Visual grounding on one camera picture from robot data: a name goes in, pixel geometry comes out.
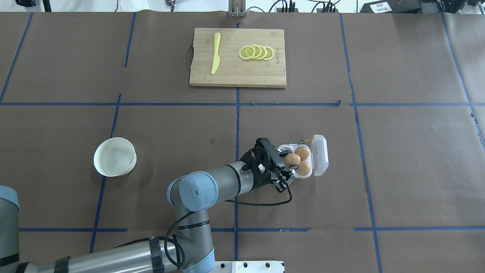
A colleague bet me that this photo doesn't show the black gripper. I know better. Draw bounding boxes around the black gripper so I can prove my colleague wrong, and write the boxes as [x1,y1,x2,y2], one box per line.
[239,138,296,193]

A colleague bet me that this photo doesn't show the brown egg from bowl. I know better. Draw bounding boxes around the brown egg from bowl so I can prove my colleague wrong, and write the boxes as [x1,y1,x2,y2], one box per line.
[283,153,301,167]

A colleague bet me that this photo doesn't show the brown egg in box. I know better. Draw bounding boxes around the brown egg in box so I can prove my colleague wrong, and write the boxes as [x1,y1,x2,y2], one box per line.
[296,161,311,176]
[294,145,311,161]

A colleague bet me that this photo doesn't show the clear plastic egg box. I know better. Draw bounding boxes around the clear plastic egg box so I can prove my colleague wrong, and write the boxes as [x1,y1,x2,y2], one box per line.
[277,135,329,179]

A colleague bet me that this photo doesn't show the black box with label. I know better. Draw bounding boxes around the black box with label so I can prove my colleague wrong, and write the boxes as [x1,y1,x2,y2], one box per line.
[358,0,421,14]

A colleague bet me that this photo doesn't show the wooden cutting board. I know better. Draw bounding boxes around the wooden cutting board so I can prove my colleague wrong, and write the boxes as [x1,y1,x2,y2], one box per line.
[189,28,286,88]

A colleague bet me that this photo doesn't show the yellow lemon slices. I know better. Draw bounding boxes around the yellow lemon slices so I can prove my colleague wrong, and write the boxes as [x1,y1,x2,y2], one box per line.
[238,44,276,61]

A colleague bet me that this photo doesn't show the yellow plastic knife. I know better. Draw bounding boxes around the yellow plastic knife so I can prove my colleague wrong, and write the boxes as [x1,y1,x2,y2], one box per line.
[211,32,221,75]

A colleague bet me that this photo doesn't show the white bowl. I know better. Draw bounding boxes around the white bowl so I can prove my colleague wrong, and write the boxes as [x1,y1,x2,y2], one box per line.
[93,138,137,177]

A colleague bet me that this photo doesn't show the black tripod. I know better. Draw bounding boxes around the black tripod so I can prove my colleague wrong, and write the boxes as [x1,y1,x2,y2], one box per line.
[14,0,52,12]

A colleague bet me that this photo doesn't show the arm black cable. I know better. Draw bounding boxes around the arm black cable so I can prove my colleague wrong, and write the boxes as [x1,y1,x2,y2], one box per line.
[163,167,293,267]

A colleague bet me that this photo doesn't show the aluminium frame post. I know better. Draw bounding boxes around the aluminium frame post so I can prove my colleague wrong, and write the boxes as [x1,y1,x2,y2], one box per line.
[228,0,247,18]

